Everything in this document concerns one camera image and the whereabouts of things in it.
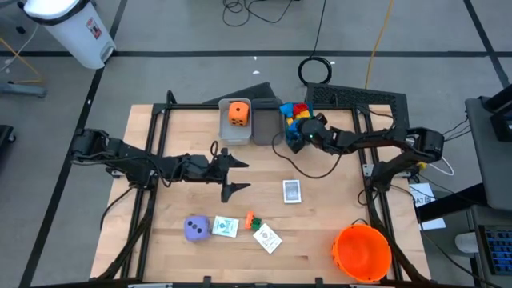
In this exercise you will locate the black floor object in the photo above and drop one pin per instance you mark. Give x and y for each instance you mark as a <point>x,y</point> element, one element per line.
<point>6,138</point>

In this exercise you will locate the grey desk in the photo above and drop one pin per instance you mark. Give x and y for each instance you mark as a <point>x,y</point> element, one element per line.
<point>488,160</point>

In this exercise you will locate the small green toy block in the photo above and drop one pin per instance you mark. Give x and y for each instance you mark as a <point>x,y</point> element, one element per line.
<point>256,224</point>

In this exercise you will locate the blue plastic bin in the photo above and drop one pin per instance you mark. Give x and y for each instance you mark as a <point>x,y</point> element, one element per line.
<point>285,138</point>

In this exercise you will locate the white trash can black rim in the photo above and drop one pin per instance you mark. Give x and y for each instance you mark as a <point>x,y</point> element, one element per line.
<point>76,32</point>

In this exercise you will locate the white paper label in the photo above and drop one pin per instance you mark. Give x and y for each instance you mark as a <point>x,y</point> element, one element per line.
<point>422,196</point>

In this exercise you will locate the orange foam die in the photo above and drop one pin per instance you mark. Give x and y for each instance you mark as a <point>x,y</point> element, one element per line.
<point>238,114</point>

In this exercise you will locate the black device on desk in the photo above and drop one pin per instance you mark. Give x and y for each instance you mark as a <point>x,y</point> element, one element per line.
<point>502,120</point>

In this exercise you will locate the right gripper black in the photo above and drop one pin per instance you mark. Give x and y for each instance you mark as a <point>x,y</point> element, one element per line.
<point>316,136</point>

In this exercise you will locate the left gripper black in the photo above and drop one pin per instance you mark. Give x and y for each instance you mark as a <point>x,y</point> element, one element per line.
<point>208,169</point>

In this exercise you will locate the playing card box teal print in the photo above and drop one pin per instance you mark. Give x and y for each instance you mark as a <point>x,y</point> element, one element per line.
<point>225,226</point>

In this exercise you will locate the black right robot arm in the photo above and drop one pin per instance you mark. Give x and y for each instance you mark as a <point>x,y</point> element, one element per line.
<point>372,138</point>

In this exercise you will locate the grey floor stand foot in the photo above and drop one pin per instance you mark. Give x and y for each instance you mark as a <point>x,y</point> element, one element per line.
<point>24,90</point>

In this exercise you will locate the playing card box black print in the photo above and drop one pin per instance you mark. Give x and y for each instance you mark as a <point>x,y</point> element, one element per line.
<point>291,191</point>

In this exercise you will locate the black metal rig frame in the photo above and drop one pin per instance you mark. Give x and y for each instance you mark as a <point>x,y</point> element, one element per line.
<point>188,106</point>

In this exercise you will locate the orange plastic bucket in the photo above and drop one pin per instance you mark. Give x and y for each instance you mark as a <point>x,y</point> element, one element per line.
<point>362,252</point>

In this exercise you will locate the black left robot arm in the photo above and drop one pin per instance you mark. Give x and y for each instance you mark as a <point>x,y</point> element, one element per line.
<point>132,158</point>

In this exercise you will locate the yellow toy block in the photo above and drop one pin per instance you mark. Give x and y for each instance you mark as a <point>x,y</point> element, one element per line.
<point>289,120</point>
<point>305,115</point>

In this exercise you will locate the white paper sheet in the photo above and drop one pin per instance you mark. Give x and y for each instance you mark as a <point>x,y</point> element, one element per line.
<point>434,224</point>

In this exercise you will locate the slim orange toy block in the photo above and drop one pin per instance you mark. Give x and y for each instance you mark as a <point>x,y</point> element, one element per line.
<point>249,219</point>

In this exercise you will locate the large blue toy block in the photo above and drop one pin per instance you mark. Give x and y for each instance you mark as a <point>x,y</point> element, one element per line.
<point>294,126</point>

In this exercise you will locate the dark grey plastic bin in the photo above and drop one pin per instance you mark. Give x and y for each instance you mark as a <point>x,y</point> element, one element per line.
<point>267,124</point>

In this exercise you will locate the light grey plastic bin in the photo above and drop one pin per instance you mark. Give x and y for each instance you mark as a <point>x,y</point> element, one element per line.
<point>234,134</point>

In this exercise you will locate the black desk beam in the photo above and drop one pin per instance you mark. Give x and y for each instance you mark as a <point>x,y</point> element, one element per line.
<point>448,204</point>

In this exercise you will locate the black keyboard blue backlight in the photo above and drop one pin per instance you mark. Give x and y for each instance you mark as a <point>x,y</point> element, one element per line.
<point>498,248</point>

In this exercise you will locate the red toy block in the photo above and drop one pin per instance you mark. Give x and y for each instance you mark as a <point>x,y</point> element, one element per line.
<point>301,108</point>

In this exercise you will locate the black perforated panel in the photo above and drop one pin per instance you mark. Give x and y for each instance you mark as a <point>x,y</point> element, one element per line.
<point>352,97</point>

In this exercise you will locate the grey computer mouse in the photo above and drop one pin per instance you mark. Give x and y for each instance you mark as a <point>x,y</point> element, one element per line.
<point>466,242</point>

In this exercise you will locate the black wedge panel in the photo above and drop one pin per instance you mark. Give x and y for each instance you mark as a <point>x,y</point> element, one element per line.
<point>252,95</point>

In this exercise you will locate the playing card box brown print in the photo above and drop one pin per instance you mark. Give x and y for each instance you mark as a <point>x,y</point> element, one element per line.
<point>267,239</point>

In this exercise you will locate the purple foam die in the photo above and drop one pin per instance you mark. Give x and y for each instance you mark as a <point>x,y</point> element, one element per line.
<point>197,229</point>

